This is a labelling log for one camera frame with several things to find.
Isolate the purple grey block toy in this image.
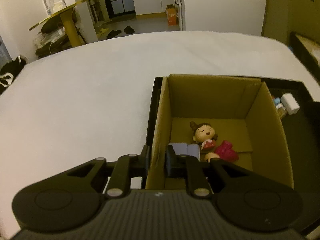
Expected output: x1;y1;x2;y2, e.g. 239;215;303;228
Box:
169;143;200;161

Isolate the brown hair doll figurine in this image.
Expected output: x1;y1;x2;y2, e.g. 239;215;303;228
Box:
190;121;218;152

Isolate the brown cardboard box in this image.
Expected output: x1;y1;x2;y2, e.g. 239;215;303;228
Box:
146;74;294;189

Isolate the red dress doll figurine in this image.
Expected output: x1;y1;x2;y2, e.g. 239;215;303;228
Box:
204;140;239;163

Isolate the blue white small figurine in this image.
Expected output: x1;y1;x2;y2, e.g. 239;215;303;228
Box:
272;96;281;106

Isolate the black tray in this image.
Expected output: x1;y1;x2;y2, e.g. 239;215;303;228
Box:
146;77;319;234

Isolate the white power adapter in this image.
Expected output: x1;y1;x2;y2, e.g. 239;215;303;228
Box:
280;93;300;115

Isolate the black slipper left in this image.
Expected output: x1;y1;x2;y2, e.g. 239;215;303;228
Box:
106;30;121;40

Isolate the black slipper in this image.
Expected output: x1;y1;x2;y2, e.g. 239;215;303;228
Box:
106;30;121;40
124;26;135;35

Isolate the black slipper right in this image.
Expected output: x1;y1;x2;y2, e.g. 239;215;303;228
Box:
124;26;135;35

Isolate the pile of clothes and papers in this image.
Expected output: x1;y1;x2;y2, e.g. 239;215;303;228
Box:
33;16;72;59

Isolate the black white ghost mask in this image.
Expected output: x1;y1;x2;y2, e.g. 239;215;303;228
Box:
0;55;27;94

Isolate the round yellow side table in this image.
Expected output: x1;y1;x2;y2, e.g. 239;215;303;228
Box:
29;0;91;48

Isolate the orange cardboard box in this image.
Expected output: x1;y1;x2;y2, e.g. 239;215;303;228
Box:
165;4;178;25

